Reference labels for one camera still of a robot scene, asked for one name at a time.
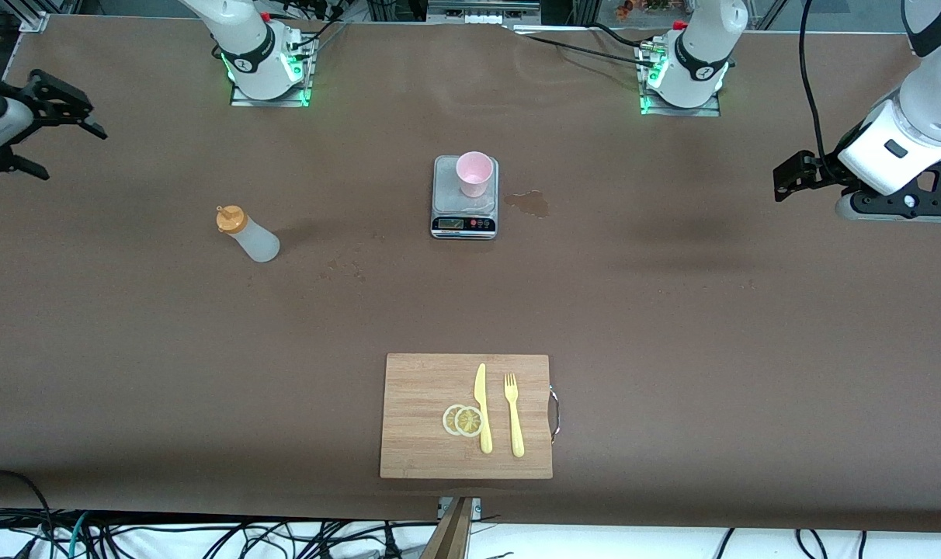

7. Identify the translucent squeeze bottle orange cap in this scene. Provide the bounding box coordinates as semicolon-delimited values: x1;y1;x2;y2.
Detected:
216;205;281;263

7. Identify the pink plastic cup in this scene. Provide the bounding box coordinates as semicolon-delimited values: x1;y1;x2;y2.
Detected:
456;151;494;198

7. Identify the brown liquid spill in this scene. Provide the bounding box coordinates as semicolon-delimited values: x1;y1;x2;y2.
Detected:
505;190;550;220

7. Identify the silver digital kitchen scale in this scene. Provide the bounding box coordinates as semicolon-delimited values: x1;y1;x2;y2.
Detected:
430;155;500;240

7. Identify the yellow plastic fork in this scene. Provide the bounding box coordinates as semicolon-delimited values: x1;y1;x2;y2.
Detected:
504;373;526;458

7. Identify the yellow plastic knife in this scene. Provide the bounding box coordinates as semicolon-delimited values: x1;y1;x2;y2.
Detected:
474;363;493;455

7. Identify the wooden beam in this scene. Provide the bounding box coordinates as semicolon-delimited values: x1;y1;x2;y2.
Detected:
420;497;475;559

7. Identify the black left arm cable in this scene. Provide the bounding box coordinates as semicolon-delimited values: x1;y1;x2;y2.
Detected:
799;0;842;175

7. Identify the black cable on table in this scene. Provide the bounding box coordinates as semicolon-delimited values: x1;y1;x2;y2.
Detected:
512;22;661;64

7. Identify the aluminium frame rail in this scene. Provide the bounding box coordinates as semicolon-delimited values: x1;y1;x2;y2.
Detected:
426;0;541;15

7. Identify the teal floor cable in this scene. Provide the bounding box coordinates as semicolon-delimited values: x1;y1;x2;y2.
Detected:
65;511;92;559

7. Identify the wooden cutting board metal handle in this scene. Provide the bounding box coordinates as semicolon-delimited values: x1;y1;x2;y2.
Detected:
380;353;561;480

